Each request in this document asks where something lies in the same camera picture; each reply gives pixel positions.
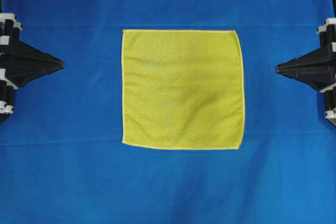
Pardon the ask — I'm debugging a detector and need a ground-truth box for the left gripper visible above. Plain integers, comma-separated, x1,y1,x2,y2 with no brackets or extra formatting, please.
1,13,65,123

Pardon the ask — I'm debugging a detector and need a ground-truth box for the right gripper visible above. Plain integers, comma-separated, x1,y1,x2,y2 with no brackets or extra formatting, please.
275,18,335,127

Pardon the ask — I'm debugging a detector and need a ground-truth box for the yellow-green towel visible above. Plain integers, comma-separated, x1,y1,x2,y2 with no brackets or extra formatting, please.
121,29,246,150

